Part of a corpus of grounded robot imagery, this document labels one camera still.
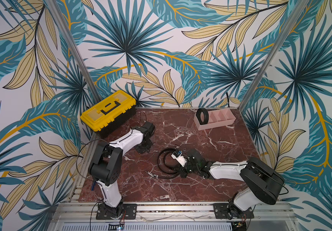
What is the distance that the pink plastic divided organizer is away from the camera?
3.47 feet

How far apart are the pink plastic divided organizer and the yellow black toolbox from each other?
1.63ft

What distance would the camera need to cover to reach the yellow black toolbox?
3.01 feet
